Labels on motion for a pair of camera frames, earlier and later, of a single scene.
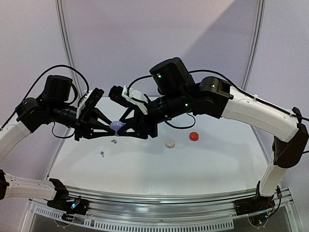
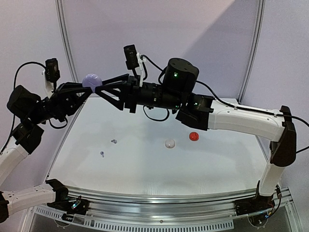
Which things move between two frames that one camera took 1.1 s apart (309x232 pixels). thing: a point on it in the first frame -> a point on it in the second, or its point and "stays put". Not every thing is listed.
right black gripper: x=144 y=121 -> x=131 y=94
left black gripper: x=88 y=121 -> x=64 y=99
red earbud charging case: x=193 y=136 stays put
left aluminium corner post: x=66 y=45 stays put
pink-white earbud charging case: x=170 y=143 stays put
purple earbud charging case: x=115 y=125 -> x=91 y=80
